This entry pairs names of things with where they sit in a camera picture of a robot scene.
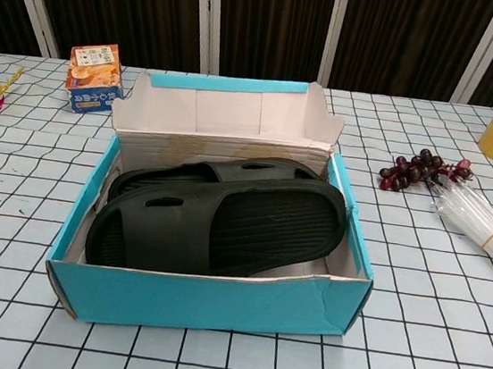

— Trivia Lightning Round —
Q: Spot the orange blue carton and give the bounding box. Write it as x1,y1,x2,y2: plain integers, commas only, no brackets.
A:
62,39,130,121

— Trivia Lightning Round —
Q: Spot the light blue cardboard shoe box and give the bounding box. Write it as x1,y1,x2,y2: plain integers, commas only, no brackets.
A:
38,53,397,357

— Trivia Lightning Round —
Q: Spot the dark red grape bunch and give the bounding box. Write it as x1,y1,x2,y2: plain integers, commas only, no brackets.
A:
376,142,477,202

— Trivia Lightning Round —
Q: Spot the white black checked tablecloth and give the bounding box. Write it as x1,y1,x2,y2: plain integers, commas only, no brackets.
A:
0,45,493,369

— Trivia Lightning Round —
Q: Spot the black rubber slipper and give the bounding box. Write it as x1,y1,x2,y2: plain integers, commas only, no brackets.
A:
82,152,352,296
108,137,331,220

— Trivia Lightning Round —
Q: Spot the bundle of clear plastic straws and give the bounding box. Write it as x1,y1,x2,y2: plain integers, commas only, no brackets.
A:
422,178,493,283

